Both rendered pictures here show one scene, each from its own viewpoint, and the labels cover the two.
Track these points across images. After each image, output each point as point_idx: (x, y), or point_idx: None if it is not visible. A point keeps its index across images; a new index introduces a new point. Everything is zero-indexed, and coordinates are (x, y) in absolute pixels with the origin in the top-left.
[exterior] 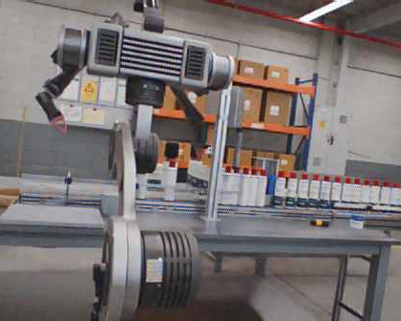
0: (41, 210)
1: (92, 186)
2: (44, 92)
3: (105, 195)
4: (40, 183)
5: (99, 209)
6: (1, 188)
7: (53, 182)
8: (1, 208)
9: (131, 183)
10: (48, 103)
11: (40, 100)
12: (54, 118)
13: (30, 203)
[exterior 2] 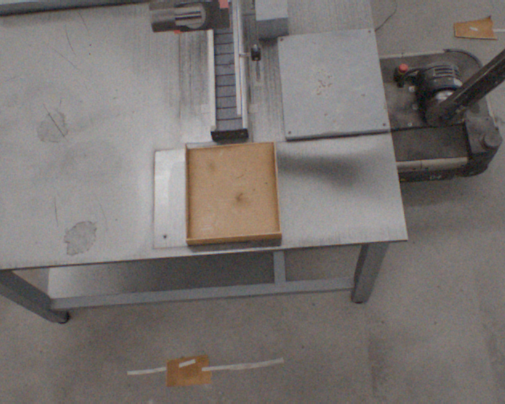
0: (321, 95)
1: (18, 61)
2: (200, 4)
3: (288, 16)
4: (214, 102)
5: (252, 40)
6: (186, 167)
7: None
8: (294, 149)
9: None
10: (208, 11)
11: (206, 21)
12: (229, 16)
13: (248, 123)
